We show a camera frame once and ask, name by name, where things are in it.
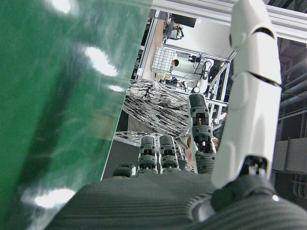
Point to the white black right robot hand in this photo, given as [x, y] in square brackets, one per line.
[148, 203]

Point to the black white patterned cloth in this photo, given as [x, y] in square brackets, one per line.
[156, 105]

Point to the person with black hair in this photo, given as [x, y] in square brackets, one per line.
[175, 63]

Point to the white gridded crate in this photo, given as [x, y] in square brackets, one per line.
[163, 58]

